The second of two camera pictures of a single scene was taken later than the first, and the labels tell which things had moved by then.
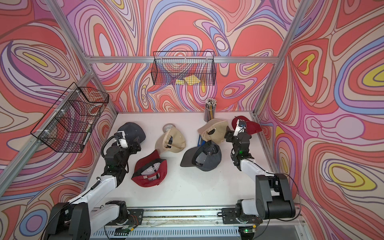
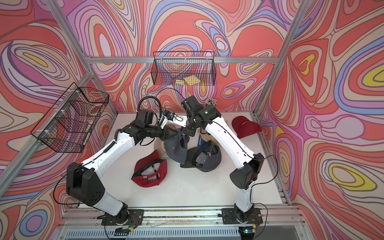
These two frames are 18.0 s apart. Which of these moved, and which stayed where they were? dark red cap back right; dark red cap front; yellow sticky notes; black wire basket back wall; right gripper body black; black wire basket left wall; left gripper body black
Moved: left gripper body black; right gripper body black
Stayed: black wire basket left wall; dark red cap front; yellow sticky notes; dark red cap back right; black wire basket back wall
